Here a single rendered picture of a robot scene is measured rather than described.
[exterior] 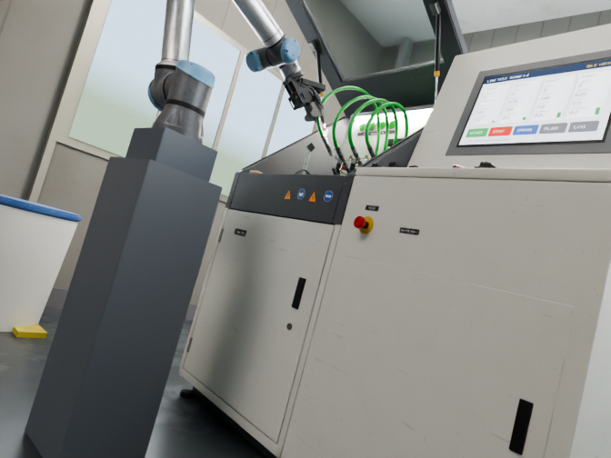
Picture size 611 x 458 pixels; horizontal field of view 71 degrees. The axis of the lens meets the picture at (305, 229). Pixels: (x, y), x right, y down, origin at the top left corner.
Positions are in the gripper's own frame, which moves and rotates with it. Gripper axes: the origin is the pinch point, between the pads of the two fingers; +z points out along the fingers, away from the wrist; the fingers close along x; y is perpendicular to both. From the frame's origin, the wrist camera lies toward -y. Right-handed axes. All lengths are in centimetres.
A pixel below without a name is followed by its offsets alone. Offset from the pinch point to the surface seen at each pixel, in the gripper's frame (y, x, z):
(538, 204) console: 27, 81, 43
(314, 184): 27.0, 13.0, 19.1
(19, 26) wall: 53, -120, -124
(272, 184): 28.3, -9.5, 12.6
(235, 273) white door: 53, -25, 36
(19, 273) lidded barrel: 113, -99, -7
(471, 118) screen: -17, 47, 25
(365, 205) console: 30, 35, 31
